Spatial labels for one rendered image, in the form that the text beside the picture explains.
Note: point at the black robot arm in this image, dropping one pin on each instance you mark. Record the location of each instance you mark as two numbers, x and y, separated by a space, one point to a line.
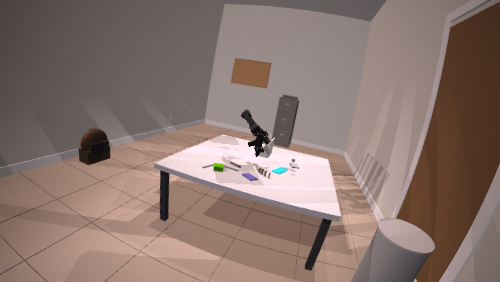
256 129

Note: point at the green cube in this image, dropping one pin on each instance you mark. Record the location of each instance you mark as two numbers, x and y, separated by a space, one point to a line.
218 167

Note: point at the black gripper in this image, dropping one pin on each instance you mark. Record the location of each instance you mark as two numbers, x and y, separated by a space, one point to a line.
258 148

